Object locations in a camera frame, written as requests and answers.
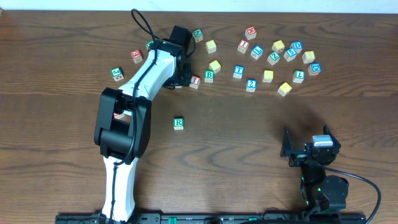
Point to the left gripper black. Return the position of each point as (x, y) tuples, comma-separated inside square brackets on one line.
[(185, 74)]

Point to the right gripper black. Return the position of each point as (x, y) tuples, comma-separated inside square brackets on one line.
[(304, 155)]

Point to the green B block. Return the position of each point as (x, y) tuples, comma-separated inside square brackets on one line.
[(209, 76)]

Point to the green R block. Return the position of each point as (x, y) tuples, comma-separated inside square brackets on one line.
[(178, 124)]

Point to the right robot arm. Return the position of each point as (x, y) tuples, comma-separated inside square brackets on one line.
[(325, 195)]

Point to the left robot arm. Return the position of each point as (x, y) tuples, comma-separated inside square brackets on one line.
[(122, 129)]

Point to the red I block near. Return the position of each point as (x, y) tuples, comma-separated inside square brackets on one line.
[(195, 82)]

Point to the red i block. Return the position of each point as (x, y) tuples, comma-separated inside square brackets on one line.
[(195, 82), (243, 46)]

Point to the yellow block centre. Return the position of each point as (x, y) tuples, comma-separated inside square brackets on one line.
[(215, 66)]

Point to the yellow C block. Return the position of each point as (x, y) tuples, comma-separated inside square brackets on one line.
[(211, 46)]

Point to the green N block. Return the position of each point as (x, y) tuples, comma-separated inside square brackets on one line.
[(198, 35)]

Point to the green F block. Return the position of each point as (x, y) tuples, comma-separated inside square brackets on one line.
[(149, 44)]

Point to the red G block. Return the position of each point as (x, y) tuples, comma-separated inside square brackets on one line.
[(136, 56)]

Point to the blue T block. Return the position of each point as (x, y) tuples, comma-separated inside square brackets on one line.
[(238, 71)]

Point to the yellow K block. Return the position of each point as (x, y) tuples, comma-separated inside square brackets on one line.
[(284, 89)]

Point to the blue 2 block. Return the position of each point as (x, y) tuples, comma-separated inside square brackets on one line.
[(251, 85)]

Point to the red I block far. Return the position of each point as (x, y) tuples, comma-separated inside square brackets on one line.
[(243, 46)]

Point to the green J block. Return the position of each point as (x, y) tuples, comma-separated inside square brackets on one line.
[(117, 74)]

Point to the green 7 block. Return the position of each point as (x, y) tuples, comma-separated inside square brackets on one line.
[(298, 76)]

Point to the red U block near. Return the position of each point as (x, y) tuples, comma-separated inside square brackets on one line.
[(119, 116)]

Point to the blue L block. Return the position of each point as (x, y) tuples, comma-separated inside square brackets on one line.
[(256, 52)]

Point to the blue D block right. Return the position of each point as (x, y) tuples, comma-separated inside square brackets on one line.
[(314, 69)]

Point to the blue d block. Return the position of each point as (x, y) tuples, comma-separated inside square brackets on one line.
[(297, 46), (314, 69)]

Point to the yellow O block right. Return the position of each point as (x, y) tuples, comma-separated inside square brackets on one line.
[(268, 76)]

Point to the yellow 8 block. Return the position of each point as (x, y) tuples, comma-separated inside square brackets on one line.
[(308, 57)]

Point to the green Z block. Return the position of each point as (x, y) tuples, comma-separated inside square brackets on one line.
[(273, 58)]

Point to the blue 5 block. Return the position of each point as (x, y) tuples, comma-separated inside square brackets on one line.
[(290, 54)]

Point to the yellow block far right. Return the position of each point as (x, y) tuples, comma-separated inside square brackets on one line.
[(278, 46)]

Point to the blue D block far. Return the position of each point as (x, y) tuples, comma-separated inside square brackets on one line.
[(297, 46)]

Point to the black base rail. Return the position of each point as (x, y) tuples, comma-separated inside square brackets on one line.
[(269, 217)]

